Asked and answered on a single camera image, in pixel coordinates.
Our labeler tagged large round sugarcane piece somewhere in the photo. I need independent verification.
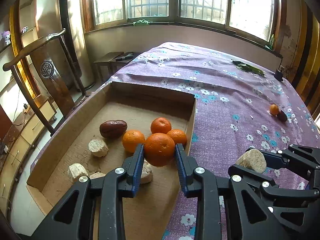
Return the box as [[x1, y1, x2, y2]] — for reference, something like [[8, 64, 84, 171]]
[[235, 148, 266, 174]]

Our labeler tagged orange tangerine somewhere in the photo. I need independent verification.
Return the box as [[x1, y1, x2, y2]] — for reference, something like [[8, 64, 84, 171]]
[[144, 133, 175, 167], [167, 129, 187, 146], [269, 104, 279, 116], [150, 117, 172, 134], [122, 129, 145, 153]]

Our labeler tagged dark red jujube date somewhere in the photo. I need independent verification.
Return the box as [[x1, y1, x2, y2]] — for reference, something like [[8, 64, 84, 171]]
[[277, 110, 287, 122]]

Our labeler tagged shallow cardboard box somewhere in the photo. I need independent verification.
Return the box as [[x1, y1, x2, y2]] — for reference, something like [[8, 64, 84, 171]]
[[27, 82, 196, 239]]

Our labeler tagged purple floral tablecloth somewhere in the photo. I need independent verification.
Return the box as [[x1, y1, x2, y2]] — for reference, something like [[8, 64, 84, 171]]
[[30, 42, 320, 240]]

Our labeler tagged green leafy vegetable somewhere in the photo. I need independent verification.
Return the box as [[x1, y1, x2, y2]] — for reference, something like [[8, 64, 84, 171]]
[[232, 61, 265, 76]]

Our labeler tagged wooden tv cabinet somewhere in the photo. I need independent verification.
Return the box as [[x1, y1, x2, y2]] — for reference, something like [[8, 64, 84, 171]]
[[1, 106, 45, 216]]

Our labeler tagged dark wooden stool right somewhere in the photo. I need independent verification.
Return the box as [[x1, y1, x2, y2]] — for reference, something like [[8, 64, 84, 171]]
[[110, 52, 140, 75]]

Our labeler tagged dark wooden stool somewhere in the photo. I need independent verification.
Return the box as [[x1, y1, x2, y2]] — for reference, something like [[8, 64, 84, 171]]
[[94, 51, 124, 83], [110, 52, 140, 75]]

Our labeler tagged dark wooden stool left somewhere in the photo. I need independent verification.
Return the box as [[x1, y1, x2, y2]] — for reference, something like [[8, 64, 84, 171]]
[[94, 51, 124, 83]]

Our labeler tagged green bottle on sill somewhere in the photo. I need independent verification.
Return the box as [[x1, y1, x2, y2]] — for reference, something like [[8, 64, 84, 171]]
[[268, 34, 274, 50]]

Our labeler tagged black remote control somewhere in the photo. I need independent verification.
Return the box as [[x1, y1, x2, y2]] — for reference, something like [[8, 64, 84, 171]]
[[115, 54, 133, 62]]

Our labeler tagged wooden chair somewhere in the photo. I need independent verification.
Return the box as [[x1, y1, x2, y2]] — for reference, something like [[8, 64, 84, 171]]
[[3, 28, 89, 135]]

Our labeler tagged green cloth on sill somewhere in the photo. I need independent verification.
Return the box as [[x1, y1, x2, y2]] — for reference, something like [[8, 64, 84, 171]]
[[133, 19, 152, 26]]

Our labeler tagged standing air conditioner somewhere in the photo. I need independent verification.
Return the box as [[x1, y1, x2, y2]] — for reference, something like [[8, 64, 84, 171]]
[[55, 0, 95, 90]]

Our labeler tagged purple plush toy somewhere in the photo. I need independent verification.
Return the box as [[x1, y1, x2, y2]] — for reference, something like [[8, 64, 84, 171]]
[[2, 31, 11, 46]]

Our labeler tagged wooden wall shelf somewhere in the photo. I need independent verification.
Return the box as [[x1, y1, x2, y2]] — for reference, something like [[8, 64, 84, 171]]
[[9, 0, 40, 99]]

